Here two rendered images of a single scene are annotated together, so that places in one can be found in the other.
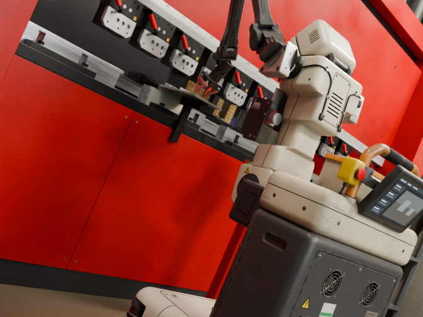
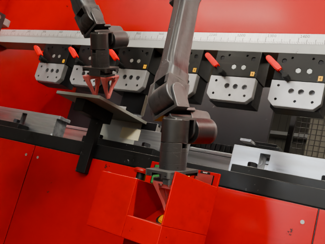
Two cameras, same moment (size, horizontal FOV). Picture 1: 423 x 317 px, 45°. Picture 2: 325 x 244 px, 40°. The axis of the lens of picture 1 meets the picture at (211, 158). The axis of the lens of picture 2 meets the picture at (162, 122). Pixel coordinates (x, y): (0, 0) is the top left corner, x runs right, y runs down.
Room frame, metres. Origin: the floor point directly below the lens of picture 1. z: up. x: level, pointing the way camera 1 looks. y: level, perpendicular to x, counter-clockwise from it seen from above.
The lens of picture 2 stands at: (2.28, -1.23, 0.74)
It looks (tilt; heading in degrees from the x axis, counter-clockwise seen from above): 11 degrees up; 79
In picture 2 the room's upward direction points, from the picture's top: 15 degrees clockwise
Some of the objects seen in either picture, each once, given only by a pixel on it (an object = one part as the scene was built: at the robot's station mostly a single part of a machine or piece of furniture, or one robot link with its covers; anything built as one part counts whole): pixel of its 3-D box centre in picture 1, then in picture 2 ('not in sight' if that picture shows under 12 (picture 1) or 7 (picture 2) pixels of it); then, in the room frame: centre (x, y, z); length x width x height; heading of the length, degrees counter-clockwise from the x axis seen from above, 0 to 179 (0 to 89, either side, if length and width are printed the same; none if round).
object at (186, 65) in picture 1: (182, 53); (136, 72); (2.45, 0.32, 1.18); 0.15 x 0.09 x 0.17; 135
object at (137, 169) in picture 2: not in sight; (140, 175); (2.46, -0.25, 0.79); 0.04 x 0.04 x 0.04
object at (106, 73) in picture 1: (68, 56); (20, 121); (2.08, 0.69, 0.92); 0.50 x 0.06 x 0.10; 135
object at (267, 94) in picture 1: (255, 100); (301, 85); (2.87, -0.10, 1.18); 0.15 x 0.09 x 0.17; 135
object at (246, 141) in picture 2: (208, 112); (258, 147); (2.89, 0.12, 1.01); 0.26 x 0.12 x 0.05; 45
